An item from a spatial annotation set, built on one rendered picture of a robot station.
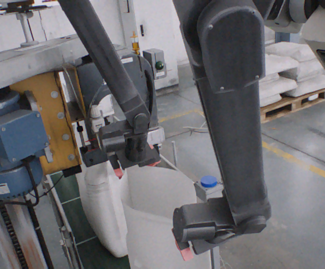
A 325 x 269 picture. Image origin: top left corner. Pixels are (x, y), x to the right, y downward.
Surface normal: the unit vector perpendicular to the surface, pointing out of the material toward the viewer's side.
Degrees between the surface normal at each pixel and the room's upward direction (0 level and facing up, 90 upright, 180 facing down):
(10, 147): 90
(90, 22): 100
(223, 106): 120
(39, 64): 90
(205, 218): 31
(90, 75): 90
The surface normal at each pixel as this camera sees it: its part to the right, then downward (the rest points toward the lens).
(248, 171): 0.23, 0.77
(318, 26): -0.66, -0.51
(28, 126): 0.77, 0.18
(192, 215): 0.13, -0.61
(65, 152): 0.44, 0.33
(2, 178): 0.24, 0.40
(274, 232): -0.12, -0.90
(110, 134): 0.35, 0.55
